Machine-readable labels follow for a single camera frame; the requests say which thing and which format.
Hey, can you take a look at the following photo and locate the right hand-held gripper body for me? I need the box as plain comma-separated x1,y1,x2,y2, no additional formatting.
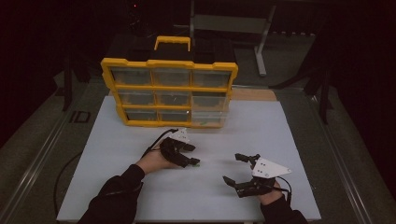
234,153,293,199

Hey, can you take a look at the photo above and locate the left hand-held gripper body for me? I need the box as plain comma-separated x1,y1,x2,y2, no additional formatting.
159,128,191,169

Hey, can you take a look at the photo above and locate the clear plastic drawer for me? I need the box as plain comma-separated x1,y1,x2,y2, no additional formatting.
190,110,230,128
158,110,191,123

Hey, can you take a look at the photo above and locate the yellow black drawer organizer cabinet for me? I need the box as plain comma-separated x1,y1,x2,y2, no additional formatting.
100,32,239,130

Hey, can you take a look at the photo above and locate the person's left hand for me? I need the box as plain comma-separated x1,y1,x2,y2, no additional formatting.
134,150,180,175

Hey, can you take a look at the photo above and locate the person's right hand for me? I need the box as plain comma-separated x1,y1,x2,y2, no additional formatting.
257,188,284,206

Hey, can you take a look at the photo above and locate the white table mat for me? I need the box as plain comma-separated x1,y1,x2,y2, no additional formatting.
56,94,322,222

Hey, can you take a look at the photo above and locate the grid of clear plastic bins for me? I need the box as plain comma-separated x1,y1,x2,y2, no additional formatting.
110,66,233,123

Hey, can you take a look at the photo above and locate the black metal stand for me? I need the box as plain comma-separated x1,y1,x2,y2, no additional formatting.
269,34,335,125
60,50,92,113

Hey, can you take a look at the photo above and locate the black cable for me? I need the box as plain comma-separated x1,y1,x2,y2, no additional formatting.
140,128,180,159
275,175,293,206

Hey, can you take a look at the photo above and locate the aluminium rail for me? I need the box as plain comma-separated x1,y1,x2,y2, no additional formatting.
0,92,82,224
306,90,375,224

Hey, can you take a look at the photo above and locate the grey metal table frame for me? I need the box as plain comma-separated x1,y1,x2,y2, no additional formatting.
173,0,278,77

